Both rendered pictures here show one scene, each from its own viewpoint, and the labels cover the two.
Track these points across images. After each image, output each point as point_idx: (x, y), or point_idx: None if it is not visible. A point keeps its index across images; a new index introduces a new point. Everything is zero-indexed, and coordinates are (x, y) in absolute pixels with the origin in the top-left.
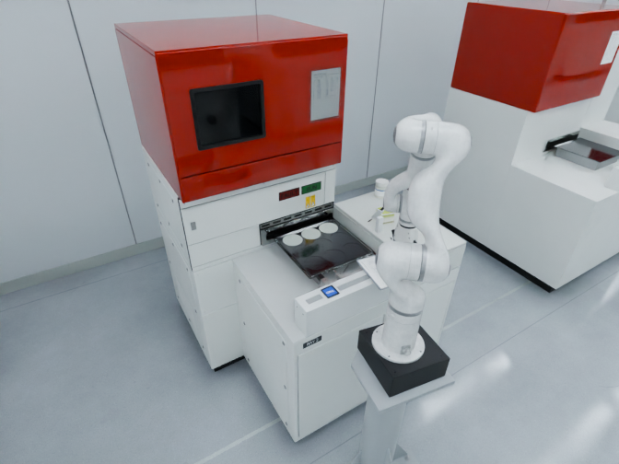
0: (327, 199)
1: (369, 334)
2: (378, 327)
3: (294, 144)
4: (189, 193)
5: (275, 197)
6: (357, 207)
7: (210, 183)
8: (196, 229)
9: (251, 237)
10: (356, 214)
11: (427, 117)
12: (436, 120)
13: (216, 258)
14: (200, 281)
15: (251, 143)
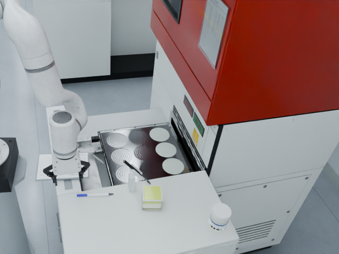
0: (203, 156)
1: (6, 141)
2: (8, 146)
3: (187, 54)
4: (152, 23)
5: (183, 96)
6: (190, 189)
7: (157, 27)
8: (157, 59)
9: (169, 108)
10: (173, 181)
11: (7, 2)
12: (4, 10)
13: (158, 94)
14: (152, 99)
15: (173, 20)
